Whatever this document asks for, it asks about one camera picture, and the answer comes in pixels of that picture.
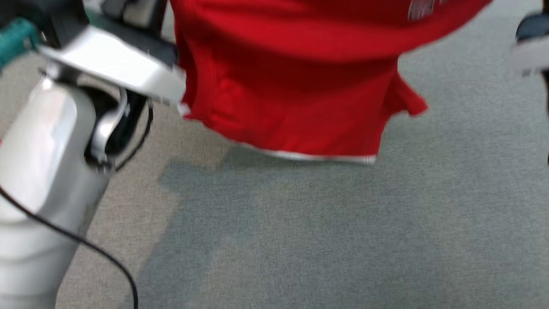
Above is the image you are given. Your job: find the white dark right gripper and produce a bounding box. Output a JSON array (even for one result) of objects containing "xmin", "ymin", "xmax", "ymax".
[{"xmin": 510, "ymin": 11, "xmax": 549, "ymax": 78}]

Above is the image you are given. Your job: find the silver dark left gripper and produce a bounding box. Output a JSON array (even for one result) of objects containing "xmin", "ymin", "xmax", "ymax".
[{"xmin": 0, "ymin": 0, "xmax": 187, "ymax": 107}]

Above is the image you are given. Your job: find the red shirt with white hem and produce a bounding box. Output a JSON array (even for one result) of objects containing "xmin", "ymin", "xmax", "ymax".
[{"xmin": 169, "ymin": 0, "xmax": 494, "ymax": 164}]

